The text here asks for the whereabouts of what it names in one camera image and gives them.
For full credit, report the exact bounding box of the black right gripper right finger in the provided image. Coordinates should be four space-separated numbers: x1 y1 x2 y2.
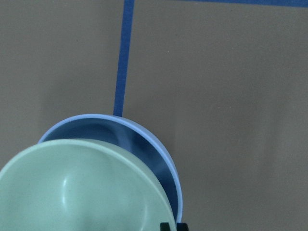
176 223 189 231

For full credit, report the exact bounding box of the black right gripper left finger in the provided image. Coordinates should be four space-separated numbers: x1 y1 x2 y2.
160 222 170 231

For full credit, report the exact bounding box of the green bowl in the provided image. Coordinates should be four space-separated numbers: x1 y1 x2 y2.
0 139 176 231

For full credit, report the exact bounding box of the blue bowl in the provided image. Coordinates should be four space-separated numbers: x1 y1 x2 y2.
39 114 183 223

